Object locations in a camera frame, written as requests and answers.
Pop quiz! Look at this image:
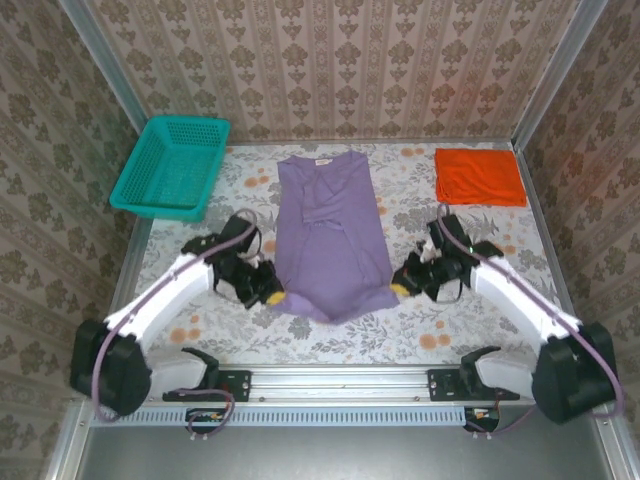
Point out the purple t-shirt with white print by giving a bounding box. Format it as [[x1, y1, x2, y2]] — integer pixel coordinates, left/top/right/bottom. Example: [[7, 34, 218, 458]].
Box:
[[269, 153, 401, 325]]

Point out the floral table cloth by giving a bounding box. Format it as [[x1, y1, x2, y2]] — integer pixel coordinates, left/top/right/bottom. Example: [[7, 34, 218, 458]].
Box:
[[117, 142, 569, 366]]

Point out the folded orange t-shirt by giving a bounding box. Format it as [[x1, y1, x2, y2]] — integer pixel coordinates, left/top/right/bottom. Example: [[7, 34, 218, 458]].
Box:
[[433, 147, 529, 208]]

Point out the black connector box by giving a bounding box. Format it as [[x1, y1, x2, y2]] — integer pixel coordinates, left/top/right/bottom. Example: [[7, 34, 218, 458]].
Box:
[[185, 407, 226, 434], [463, 405, 501, 434]]

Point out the teal plastic basket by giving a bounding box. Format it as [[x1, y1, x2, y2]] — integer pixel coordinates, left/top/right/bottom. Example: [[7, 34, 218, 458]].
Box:
[[108, 115, 232, 224]]

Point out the grey metal shelf panel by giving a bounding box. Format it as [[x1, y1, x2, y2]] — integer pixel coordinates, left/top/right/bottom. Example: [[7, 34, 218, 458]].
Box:
[[44, 399, 640, 480]]

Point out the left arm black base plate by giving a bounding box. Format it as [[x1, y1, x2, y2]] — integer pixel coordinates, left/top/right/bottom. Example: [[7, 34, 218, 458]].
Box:
[[162, 368, 251, 403]]

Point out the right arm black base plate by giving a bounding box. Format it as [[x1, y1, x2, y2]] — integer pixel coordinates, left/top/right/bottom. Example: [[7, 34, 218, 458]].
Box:
[[428, 368, 521, 403]]

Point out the aluminium mounting rail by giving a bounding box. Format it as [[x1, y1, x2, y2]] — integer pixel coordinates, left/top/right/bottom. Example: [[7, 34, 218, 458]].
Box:
[[74, 363, 609, 404]]

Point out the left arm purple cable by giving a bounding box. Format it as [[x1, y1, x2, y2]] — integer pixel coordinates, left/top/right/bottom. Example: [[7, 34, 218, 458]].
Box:
[[92, 209, 264, 444]]

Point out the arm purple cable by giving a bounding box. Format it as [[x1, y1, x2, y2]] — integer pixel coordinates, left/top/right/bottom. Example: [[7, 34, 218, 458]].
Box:
[[437, 202, 626, 439], [92, 209, 264, 444]]

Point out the white slotted cable duct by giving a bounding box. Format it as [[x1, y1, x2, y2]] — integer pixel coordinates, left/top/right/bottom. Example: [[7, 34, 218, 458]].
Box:
[[92, 405, 464, 427]]

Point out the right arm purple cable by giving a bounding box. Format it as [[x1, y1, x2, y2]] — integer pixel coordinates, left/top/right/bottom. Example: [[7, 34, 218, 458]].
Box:
[[437, 202, 626, 439]]

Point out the aluminium frame post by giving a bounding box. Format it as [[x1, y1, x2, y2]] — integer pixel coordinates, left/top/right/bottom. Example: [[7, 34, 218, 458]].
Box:
[[512, 0, 609, 147], [57, 0, 151, 129]]

